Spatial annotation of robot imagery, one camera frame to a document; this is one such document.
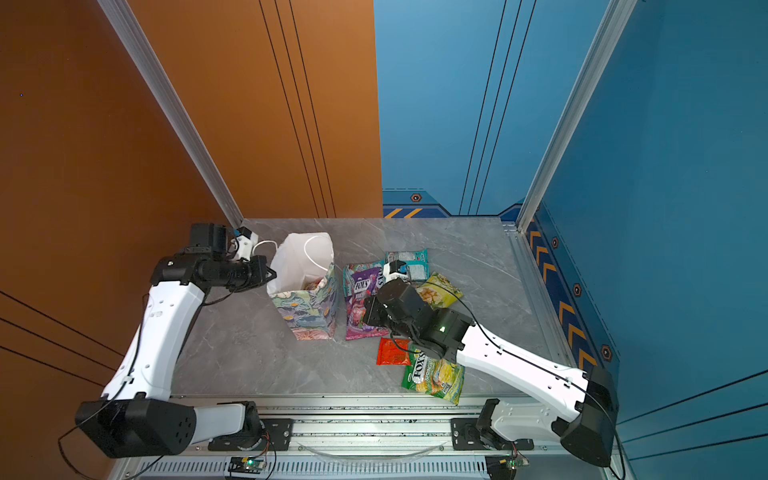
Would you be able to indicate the red small snack packet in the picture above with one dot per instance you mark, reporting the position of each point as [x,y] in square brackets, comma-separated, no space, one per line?
[393,352]

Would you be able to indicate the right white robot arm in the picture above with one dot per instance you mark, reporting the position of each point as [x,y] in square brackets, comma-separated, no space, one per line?
[576,408]

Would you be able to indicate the floral paper gift bag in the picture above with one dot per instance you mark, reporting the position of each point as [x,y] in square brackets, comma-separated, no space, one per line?
[306,289]

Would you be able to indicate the teal Fox's candy bag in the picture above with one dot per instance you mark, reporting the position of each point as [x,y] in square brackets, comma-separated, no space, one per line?
[353,268]

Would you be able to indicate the purple Fox's candy bag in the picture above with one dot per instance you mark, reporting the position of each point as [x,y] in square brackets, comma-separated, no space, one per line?
[357,325]

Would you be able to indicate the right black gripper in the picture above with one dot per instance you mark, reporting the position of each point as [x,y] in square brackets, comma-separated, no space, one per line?
[372,312]

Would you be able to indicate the green circuit board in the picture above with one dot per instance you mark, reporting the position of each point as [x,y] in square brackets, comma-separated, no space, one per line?
[246,466]
[514,463]

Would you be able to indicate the right aluminium corner post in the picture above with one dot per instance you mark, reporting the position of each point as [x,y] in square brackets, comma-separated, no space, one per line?
[608,34]

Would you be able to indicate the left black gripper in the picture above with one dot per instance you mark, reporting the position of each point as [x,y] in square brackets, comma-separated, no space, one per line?
[259,265]

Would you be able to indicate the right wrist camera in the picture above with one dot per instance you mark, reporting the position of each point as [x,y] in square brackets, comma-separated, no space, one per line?
[395,270]

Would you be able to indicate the left aluminium corner post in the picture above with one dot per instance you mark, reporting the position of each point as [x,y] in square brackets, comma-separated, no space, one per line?
[126,25]

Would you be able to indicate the yellow snack packet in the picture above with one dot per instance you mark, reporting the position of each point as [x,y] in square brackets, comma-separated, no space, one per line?
[438,292]

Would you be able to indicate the right green circuit board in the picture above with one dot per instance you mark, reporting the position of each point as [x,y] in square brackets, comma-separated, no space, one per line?
[514,463]

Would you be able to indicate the aluminium corner post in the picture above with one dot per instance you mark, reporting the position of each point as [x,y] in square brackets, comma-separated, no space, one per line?
[126,25]
[608,34]

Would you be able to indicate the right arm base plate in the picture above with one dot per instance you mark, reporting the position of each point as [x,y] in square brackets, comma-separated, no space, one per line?
[466,435]

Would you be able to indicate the aluminium front rail frame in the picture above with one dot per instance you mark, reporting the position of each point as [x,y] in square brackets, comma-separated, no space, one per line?
[372,436]

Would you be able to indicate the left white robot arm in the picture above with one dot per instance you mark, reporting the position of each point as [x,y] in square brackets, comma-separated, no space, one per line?
[134,416]

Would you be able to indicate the green Fox's candy bag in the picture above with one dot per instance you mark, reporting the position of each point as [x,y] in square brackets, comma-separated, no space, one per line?
[437,378]

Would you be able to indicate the teal snack packet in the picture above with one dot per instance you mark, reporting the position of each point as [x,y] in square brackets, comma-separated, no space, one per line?
[417,263]

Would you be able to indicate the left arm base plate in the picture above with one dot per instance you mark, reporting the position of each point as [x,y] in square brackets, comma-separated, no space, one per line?
[273,434]

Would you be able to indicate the left green circuit board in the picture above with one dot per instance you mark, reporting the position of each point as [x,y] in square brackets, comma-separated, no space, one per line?
[246,466]

